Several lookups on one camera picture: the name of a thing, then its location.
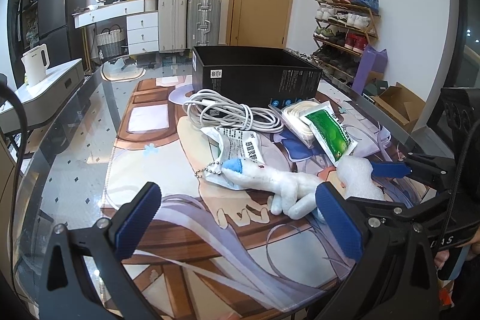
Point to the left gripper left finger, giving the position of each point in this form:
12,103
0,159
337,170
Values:
66,290

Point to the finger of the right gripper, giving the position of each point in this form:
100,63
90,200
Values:
435,172
427,213

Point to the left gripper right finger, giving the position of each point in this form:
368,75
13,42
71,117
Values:
394,275

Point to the white plush toy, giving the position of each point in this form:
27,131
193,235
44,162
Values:
293,192

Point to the person's right hand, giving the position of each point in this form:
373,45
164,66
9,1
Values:
450,262

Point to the open cardboard box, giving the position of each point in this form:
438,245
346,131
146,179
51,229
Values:
402,105

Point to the green and white packet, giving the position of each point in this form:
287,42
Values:
331,135

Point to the anime printed desk mat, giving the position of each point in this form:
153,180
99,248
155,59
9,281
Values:
209,250

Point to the wooden shoe rack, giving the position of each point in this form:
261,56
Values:
343,30

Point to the white side table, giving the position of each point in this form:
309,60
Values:
42,102

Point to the white printed pouch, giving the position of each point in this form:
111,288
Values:
228,146

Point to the black cardboard box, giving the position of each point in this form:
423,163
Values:
256,76

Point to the white electric kettle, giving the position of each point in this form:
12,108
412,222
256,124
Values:
36,62

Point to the woven laundry basket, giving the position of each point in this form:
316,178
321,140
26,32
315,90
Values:
111,43

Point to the white dressing desk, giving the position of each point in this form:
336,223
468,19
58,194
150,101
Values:
137,18

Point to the white suitcase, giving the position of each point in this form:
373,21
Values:
172,25

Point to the silver suitcase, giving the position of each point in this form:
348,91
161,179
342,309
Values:
203,23

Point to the black refrigerator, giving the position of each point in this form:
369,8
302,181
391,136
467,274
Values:
56,29

